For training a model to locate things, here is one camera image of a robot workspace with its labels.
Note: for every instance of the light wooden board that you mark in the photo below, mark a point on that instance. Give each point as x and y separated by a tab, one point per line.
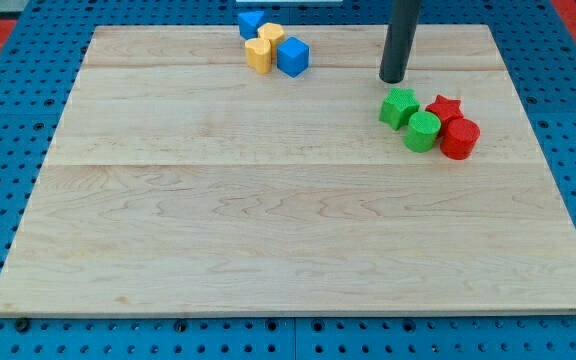
180	183

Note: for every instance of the blue cube block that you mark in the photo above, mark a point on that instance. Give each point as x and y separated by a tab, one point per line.
293	56

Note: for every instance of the yellow heart block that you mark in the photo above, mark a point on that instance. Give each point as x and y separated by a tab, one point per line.
258	54

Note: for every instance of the green star block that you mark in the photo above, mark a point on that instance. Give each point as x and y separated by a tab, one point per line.
398	106

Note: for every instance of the green cylinder block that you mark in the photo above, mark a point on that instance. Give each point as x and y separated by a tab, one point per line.
422	130

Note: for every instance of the yellow hexagon block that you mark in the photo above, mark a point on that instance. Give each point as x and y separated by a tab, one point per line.
274	33

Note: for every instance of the blue triangle block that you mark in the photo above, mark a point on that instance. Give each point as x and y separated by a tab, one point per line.
249	23

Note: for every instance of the red star block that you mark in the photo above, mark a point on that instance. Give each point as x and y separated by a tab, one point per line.
447	110

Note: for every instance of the red cylinder block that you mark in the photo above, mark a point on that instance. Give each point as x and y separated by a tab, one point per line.
460	138

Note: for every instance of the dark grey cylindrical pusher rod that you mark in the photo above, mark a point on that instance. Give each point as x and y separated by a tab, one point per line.
399	39

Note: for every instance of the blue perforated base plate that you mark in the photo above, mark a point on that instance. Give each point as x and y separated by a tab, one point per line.
42	44

